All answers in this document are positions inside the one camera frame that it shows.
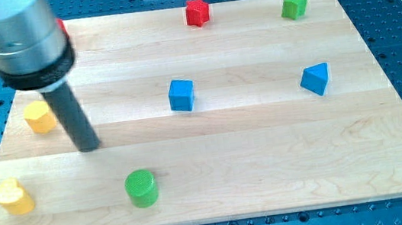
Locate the blue triangle block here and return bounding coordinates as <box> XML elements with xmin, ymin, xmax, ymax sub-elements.
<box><xmin>300</xmin><ymin>62</ymin><xmax>329</xmax><ymax>96</ymax></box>

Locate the red star block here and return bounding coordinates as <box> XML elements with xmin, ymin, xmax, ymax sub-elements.
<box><xmin>185</xmin><ymin>0</ymin><xmax>210</xmax><ymax>27</ymax></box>

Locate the blue cube block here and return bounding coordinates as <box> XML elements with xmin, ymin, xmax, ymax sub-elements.
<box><xmin>168</xmin><ymin>79</ymin><xmax>195</xmax><ymax>111</ymax></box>

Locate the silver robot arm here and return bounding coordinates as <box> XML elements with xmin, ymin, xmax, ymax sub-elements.
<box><xmin>0</xmin><ymin>0</ymin><xmax>100</xmax><ymax>153</ymax></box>

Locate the yellow heart block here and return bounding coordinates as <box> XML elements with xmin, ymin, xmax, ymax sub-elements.
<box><xmin>0</xmin><ymin>177</ymin><xmax>36</xmax><ymax>216</ymax></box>

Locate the yellow hexagon block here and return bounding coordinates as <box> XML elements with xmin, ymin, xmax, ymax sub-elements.
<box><xmin>24</xmin><ymin>101</ymin><xmax>57</xmax><ymax>133</ymax></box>

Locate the wooden board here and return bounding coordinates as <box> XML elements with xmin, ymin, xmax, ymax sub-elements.
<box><xmin>0</xmin><ymin>0</ymin><xmax>402</xmax><ymax>225</ymax></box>

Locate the black pusher rod tool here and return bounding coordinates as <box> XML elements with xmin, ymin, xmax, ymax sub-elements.
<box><xmin>40</xmin><ymin>81</ymin><xmax>100</xmax><ymax>153</ymax></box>

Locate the red block behind arm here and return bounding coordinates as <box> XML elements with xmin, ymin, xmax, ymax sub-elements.
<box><xmin>56</xmin><ymin>18</ymin><xmax>67</xmax><ymax>34</ymax></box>

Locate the green cylinder block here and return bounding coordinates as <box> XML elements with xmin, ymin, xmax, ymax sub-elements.
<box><xmin>124</xmin><ymin>169</ymin><xmax>159</xmax><ymax>208</ymax></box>

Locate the green star block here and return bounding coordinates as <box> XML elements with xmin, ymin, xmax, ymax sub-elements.
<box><xmin>281</xmin><ymin>0</ymin><xmax>307</xmax><ymax>20</ymax></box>

